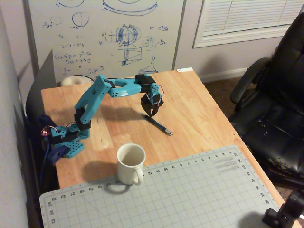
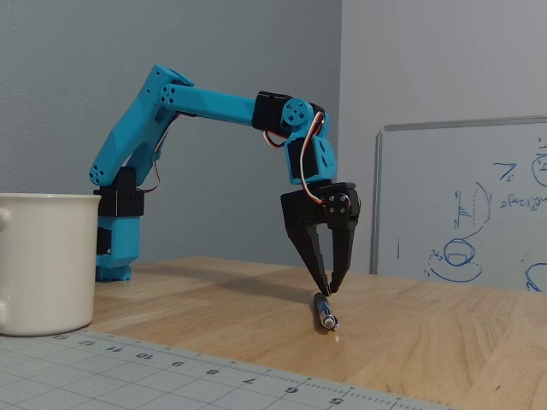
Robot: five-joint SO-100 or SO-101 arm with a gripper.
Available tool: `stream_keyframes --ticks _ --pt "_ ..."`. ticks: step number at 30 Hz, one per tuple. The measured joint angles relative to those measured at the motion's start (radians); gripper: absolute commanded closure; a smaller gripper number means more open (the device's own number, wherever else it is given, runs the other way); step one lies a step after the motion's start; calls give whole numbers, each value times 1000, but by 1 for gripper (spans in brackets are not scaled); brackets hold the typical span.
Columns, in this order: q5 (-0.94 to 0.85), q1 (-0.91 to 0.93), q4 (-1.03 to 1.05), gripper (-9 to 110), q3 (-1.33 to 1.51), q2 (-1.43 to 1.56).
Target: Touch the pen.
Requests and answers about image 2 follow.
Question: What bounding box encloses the thin red black servo cable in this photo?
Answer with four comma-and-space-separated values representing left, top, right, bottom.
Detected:
135, 113, 183, 193

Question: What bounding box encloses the blue mechanical pencil pen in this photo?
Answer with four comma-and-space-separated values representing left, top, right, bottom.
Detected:
313, 292, 341, 331

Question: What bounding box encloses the short black red servo cable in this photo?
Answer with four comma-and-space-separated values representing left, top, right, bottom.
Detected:
260, 129, 288, 149

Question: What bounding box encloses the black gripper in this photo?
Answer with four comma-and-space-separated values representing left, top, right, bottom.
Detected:
279, 181, 363, 297

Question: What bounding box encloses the grey cutting mat with ruler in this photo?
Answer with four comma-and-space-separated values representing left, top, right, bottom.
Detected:
0, 329, 465, 410

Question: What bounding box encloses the long white red servo cable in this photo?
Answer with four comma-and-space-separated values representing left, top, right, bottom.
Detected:
298, 109, 331, 207

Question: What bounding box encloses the white ceramic mug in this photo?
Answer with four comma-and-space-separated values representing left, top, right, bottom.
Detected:
0, 192, 103, 337

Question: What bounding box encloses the whiteboard with blue drawings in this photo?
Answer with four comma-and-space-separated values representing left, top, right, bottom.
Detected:
369, 114, 547, 294

